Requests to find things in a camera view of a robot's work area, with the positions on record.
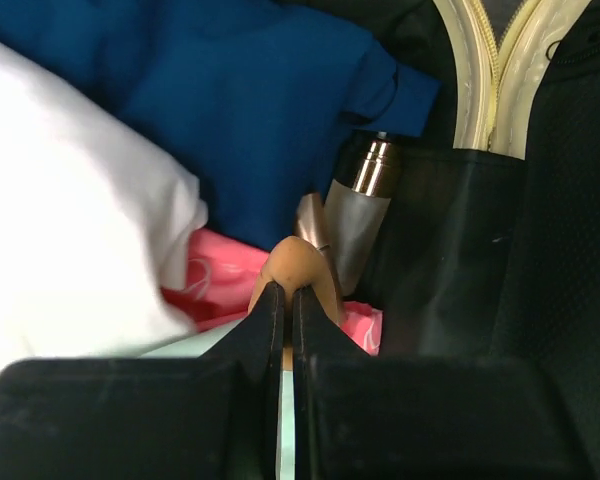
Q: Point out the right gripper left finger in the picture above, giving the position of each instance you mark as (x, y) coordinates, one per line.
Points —
(210, 417)

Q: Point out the blue shirt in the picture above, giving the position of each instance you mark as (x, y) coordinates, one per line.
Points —
(252, 97)

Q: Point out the pink patterned shirt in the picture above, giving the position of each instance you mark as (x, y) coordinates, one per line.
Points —
(220, 277)

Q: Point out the yellow suitcase black lining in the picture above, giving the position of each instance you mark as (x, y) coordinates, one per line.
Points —
(490, 247)

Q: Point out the rose gold lipstick tube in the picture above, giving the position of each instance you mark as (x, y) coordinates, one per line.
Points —
(311, 226)

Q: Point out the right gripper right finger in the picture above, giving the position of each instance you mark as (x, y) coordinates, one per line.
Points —
(359, 416)

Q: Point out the white cloth garment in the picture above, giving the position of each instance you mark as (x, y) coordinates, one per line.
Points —
(94, 224)

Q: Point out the small orange wooden object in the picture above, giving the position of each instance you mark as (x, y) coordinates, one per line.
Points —
(293, 264)

